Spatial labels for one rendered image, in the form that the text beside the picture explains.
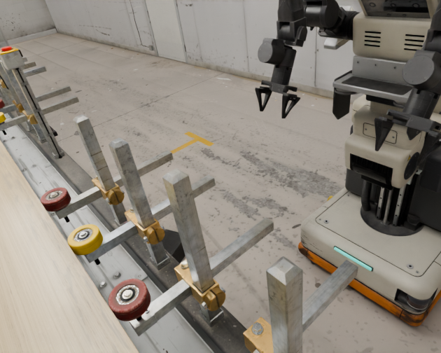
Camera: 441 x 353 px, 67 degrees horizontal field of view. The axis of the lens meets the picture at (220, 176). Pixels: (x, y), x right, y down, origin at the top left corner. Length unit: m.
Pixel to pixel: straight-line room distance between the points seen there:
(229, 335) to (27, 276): 0.49
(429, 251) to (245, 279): 0.86
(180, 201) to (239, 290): 1.25
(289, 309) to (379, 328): 1.25
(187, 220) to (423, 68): 0.55
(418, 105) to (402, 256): 0.91
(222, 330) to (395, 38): 0.94
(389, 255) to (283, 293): 1.18
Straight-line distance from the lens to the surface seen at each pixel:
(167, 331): 1.01
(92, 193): 1.16
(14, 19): 11.26
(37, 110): 1.75
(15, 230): 1.07
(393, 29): 1.17
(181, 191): 0.59
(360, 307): 1.78
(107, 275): 1.20
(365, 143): 1.31
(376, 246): 1.65
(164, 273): 1.02
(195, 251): 0.69
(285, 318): 0.52
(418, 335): 1.77
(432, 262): 1.65
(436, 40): 0.87
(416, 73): 0.79
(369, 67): 1.21
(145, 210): 0.90
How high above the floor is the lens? 1.46
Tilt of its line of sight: 35 degrees down
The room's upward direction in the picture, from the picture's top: 10 degrees counter-clockwise
